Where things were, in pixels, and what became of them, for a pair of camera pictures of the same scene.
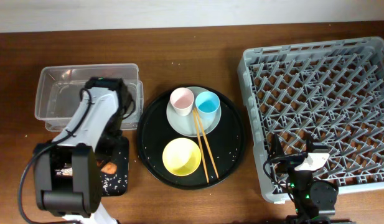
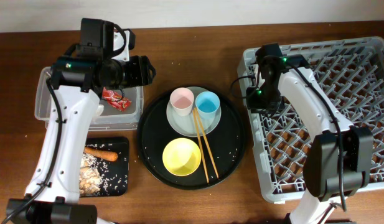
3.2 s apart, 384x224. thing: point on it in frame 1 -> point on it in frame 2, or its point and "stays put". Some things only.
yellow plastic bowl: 182,157 stays put
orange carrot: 109,168 -> 104,155
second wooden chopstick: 210,154 stays put
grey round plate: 186,125 stays put
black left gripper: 101,149 -> 142,74
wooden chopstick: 200,146 stays put
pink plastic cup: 182,99 stays put
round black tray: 226,142 stays put
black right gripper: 277,155 -> 256,106
